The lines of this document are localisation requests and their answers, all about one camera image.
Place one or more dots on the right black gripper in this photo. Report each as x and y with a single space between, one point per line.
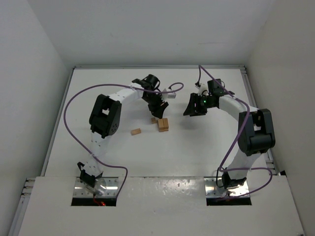
196 103

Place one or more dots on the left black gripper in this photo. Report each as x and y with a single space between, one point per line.
155 107

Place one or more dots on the wood block three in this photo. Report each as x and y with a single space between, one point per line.
165 124

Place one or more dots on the wood block one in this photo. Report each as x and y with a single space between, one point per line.
136 131

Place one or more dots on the wood block four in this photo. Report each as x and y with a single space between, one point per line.
160 125

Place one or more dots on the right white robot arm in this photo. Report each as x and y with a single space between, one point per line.
255 128

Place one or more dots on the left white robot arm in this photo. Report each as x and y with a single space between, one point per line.
105 119

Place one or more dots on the small wood cube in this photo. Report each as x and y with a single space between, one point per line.
154 120

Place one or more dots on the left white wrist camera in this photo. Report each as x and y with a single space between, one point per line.
168 93

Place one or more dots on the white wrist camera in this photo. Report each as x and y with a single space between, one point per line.
202 89
168 93

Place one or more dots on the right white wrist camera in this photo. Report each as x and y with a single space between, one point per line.
202 89

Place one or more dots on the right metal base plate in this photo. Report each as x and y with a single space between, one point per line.
215 190

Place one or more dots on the metal base plate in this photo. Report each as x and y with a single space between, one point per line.
105 187
215 190

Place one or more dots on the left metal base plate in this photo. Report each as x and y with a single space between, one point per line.
105 187

